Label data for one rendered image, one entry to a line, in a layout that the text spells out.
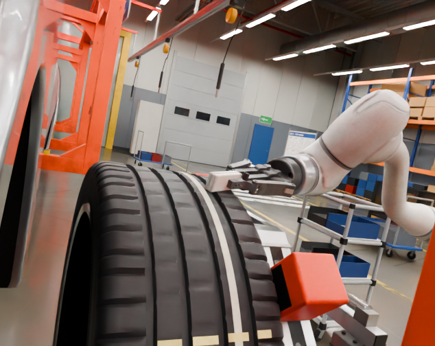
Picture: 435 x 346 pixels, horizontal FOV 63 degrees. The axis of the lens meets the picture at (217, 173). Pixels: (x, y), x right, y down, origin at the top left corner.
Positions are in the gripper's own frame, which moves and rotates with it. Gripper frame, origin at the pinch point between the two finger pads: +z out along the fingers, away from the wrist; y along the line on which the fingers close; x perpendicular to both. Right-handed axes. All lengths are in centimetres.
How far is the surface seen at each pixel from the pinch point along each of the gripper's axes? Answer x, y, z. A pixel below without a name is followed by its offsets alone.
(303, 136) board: -135, 463, -921
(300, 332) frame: -14.5, -21.4, -1.0
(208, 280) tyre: -6.2, -13.1, 14.1
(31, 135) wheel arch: -11, 48, 12
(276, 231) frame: -5.6, -9.0, -6.7
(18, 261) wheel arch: -48, 50, 10
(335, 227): -69, 41, -195
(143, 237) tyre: -3.8, -5.4, 19.2
